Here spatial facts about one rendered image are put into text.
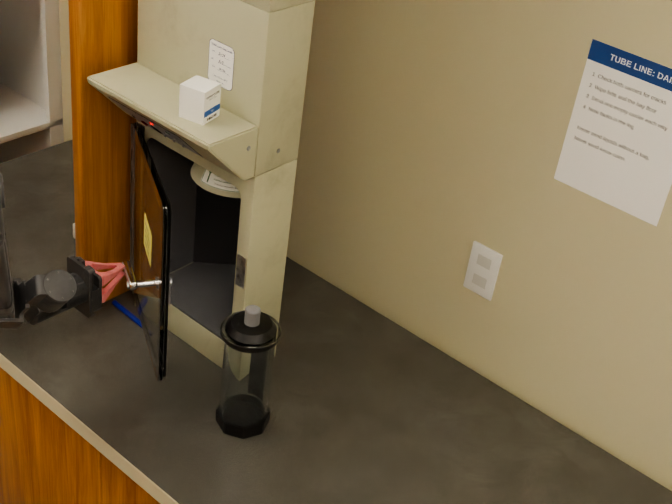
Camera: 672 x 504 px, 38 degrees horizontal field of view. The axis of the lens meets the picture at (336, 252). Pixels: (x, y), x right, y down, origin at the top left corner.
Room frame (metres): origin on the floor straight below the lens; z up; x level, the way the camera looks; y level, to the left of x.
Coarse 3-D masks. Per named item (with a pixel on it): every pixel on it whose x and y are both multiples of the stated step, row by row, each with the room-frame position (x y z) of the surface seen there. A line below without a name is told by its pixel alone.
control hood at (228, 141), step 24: (120, 72) 1.64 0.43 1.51; (144, 72) 1.65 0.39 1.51; (120, 96) 1.55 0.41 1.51; (144, 96) 1.55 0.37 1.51; (168, 96) 1.57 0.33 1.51; (168, 120) 1.48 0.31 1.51; (216, 120) 1.50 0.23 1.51; (240, 120) 1.52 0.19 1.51; (192, 144) 1.47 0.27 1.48; (216, 144) 1.42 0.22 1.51; (240, 144) 1.47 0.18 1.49; (240, 168) 1.47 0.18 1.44
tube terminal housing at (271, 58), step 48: (144, 0) 1.68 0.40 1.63; (192, 0) 1.61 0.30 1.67; (240, 0) 1.54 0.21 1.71; (144, 48) 1.68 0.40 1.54; (192, 48) 1.61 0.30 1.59; (240, 48) 1.54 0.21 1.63; (288, 48) 1.55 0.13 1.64; (240, 96) 1.53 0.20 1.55; (288, 96) 1.56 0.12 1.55; (288, 144) 1.57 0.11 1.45; (240, 192) 1.52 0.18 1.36; (288, 192) 1.58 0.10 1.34; (240, 240) 1.52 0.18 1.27; (240, 288) 1.51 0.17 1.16; (192, 336) 1.58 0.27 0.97
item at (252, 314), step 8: (240, 312) 1.41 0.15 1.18; (248, 312) 1.38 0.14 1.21; (256, 312) 1.38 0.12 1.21; (232, 320) 1.39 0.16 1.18; (240, 320) 1.39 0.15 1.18; (248, 320) 1.38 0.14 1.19; (256, 320) 1.38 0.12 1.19; (264, 320) 1.40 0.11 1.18; (272, 320) 1.41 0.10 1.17; (232, 328) 1.37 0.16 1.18; (240, 328) 1.37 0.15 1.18; (248, 328) 1.37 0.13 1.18; (256, 328) 1.38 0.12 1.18; (264, 328) 1.38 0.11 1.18; (272, 328) 1.39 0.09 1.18; (232, 336) 1.36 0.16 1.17; (240, 336) 1.35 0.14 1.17; (248, 336) 1.35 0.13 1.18; (256, 336) 1.36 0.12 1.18; (264, 336) 1.36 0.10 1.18; (272, 336) 1.37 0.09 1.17
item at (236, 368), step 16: (224, 320) 1.40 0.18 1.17; (224, 336) 1.36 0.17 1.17; (224, 352) 1.37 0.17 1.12; (240, 352) 1.35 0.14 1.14; (256, 352) 1.34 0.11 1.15; (272, 352) 1.38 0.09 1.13; (224, 368) 1.37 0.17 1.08; (240, 368) 1.35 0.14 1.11; (256, 368) 1.35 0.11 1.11; (224, 384) 1.36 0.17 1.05; (240, 384) 1.35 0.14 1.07; (256, 384) 1.35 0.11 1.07; (224, 400) 1.36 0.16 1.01; (240, 400) 1.35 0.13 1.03; (256, 400) 1.35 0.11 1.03; (224, 416) 1.36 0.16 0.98; (240, 416) 1.35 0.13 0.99; (256, 416) 1.36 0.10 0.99
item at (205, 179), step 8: (192, 168) 1.65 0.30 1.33; (200, 168) 1.62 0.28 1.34; (192, 176) 1.63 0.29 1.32; (200, 176) 1.61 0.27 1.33; (208, 176) 1.60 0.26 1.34; (216, 176) 1.60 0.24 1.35; (200, 184) 1.60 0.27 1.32; (208, 184) 1.60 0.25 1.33; (216, 184) 1.59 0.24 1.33; (224, 184) 1.59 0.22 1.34; (216, 192) 1.58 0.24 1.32; (224, 192) 1.58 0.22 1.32; (232, 192) 1.58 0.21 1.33
